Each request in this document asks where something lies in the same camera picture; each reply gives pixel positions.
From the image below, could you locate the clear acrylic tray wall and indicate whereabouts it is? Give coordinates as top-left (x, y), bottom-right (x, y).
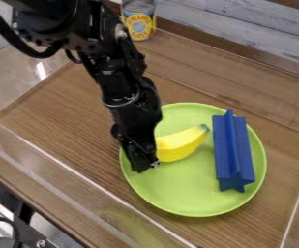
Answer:
top-left (0, 124), bottom-right (195, 248)

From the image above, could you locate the blue star-shaped block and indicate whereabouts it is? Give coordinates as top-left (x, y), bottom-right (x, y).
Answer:
top-left (213, 109), bottom-right (255, 193)

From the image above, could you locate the black cable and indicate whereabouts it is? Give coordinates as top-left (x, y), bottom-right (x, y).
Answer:
top-left (0, 1), bottom-right (71, 60)

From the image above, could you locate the yellow labelled tin can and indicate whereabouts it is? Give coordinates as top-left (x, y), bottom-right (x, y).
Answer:
top-left (121, 0), bottom-right (157, 42)

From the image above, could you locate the black metal stand base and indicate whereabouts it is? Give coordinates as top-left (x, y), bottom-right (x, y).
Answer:
top-left (14, 222), bottom-right (59, 248)

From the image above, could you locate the green round plate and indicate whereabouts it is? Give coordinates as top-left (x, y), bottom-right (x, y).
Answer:
top-left (118, 102), bottom-right (269, 218)

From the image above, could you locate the yellow toy banana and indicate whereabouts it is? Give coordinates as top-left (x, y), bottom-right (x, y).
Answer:
top-left (155, 124), bottom-right (210, 162)

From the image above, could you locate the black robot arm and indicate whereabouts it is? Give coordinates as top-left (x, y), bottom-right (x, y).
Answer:
top-left (3, 0), bottom-right (162, 172)

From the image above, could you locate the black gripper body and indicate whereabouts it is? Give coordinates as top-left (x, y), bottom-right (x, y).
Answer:
top-left (102, 77), bottom-right (162, 152)

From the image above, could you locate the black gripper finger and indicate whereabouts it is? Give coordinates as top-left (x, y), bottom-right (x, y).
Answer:
top-left (110, 125), bottom-right (129, 147)
top-left (126, 143), bottom-right (159, 173)

